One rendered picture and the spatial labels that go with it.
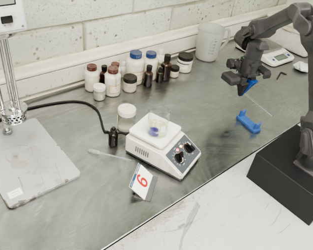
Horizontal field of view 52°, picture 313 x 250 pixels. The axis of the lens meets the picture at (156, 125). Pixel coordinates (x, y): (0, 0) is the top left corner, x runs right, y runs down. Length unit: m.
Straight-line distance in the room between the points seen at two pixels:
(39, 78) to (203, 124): 0.60
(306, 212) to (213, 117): 0.46
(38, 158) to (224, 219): 0.54
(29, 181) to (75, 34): 0.58
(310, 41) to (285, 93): 0.64
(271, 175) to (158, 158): 0.32
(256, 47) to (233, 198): 0.48
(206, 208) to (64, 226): 0.37
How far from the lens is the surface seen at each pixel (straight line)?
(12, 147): 1.02
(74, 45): 1.26
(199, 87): 1.35
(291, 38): 1.90
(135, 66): 1.25
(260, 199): 0.96
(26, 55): 1.19
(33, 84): 1.20
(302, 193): 0.92
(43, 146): 1.01
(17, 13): 0.70
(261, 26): 1.06
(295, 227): 0.95
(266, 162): 0.94
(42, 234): 0.82
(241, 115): 1.22
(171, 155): 0.91
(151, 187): 0.90
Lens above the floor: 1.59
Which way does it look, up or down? 39 degrees down
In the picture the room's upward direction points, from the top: 8 degrees clockwise
